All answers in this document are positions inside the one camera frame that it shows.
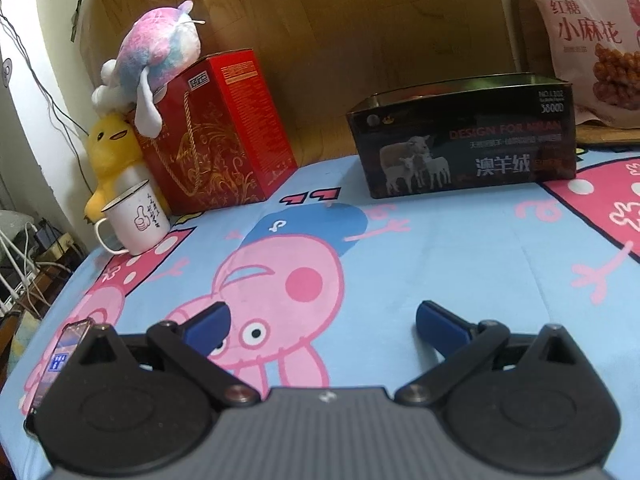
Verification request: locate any red gift box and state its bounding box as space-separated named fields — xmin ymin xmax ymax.
xmin=138 ymin=49 xmax=297 ymax=216

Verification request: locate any wooden headboard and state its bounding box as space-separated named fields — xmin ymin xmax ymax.
xmin=77 ymin=0 xmax=515 ymax=165

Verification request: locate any smartphone with pink case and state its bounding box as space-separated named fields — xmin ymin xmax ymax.
xmin=23 ymin=318 xmax=94 ymax=439

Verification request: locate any Peppa Pig blue bedsheet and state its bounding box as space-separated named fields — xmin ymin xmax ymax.
xmin=1 ymin=151 xmax=639 ymax=479

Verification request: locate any brown seat cushion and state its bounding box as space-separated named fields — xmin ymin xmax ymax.
xmin=511 ymin=0 xmax=639 ymax=151

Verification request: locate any yellow plush toy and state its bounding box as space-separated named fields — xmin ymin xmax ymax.
xmin=85 ymin=113 xmax=170 ymax=223

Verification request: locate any pink fried twist snack bag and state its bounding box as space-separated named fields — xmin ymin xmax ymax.
xmin=535 ymin=0 xmax=639 ymax=129

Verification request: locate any black tin box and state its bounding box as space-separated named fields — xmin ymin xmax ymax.
xmin=347 ymin=73 xmax=577 ymax=198

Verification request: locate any white enamel mug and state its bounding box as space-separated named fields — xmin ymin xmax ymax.
xmin=94 ymin=180 xmax=170 ymax=256

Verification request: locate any pastel unicorn plush toy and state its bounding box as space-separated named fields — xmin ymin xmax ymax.
xmin=91 ymin=0 xmax=203 ymax=139

